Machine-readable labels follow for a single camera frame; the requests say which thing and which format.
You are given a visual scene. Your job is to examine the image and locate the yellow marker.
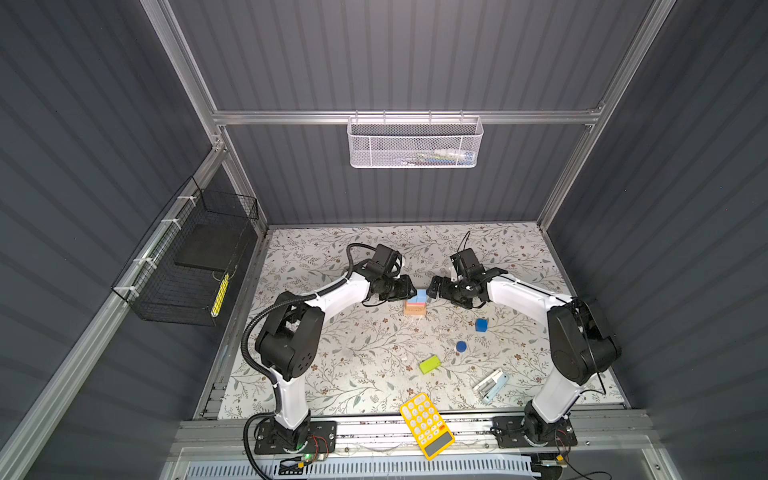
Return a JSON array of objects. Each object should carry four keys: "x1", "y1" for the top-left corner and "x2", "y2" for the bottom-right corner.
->
[{"x1": 210, "y1": 273, "x2": 230, "y2": 318}]

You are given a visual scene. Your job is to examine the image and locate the pens in white basket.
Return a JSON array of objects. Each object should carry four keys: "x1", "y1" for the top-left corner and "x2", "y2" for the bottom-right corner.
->
[{"x1": 395, "y1": 149, "x2": 476, "y2": 168}]

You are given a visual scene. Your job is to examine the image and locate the white wire basket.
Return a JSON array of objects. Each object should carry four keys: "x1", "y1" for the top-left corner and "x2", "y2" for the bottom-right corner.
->
[{"x1": 346, "y1": 115, "x2": 484, "y2": 169}]

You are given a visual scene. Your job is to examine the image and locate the black wire basket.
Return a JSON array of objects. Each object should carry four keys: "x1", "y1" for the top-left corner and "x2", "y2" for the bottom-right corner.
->
[{"x1": 112, "y1": 180, "x2": 260, "y2": 327}]

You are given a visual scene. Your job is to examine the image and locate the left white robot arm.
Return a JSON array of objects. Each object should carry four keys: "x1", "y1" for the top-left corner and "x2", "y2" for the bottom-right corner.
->
[{"x1": 240, "y1": 243, "x2": 417, "y2": 443}]

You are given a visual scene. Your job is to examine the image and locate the wooden block with holes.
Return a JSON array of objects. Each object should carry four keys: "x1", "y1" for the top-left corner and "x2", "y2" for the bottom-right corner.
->
[{"x1": 404, "y1": 306, "x2": 427, "y2": 317}]

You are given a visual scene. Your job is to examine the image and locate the yellow calculator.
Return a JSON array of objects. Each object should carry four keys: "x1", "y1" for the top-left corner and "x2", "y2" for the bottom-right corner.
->
[{"x1": 400, "y1": 393, "x2": 455, "y2": 461}]

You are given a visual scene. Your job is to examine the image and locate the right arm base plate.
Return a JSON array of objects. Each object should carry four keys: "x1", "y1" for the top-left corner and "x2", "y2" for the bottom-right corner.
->
[{"x1": 490, "y1": 415, "x2": 578, "y2": 448}]

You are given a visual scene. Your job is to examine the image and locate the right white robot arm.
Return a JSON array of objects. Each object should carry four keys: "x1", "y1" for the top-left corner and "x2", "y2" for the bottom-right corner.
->
[{"x1": 426, "y1": 248, "x2": 622, "y2": 446}]

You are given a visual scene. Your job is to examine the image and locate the white light-blue stapler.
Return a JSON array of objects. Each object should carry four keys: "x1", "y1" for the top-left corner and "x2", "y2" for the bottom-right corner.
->
[{"x1": 473, "y1": 369, "x2": 509, "y2": 405}]

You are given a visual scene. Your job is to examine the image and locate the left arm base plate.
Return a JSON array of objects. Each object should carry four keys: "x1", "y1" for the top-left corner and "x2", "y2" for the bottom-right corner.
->
[{"x1": 253, "y1": 419, "x2": 338, "y2": 455}]

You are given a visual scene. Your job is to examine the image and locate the green block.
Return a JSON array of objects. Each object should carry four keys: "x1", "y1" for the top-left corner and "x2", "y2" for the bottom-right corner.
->
[{"x1": 419, "y1": 355, "x2": 441, "y2": 375}]

